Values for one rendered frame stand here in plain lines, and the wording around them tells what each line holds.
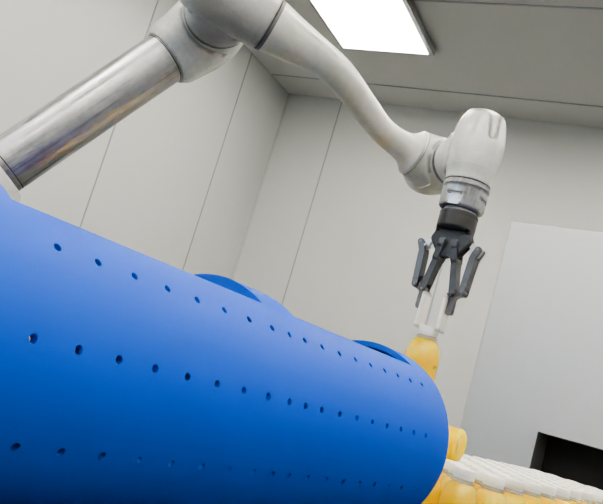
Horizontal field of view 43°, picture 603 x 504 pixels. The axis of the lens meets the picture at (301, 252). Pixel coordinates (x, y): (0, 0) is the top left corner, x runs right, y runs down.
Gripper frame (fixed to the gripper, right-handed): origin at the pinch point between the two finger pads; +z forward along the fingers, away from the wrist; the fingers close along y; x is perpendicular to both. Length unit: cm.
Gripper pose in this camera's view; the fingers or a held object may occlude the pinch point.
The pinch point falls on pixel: (433, 312)
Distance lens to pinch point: 149.5
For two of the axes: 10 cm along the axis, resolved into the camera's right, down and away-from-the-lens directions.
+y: 8.1, 1.5, -5.7
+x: 5.2, 2.9, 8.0
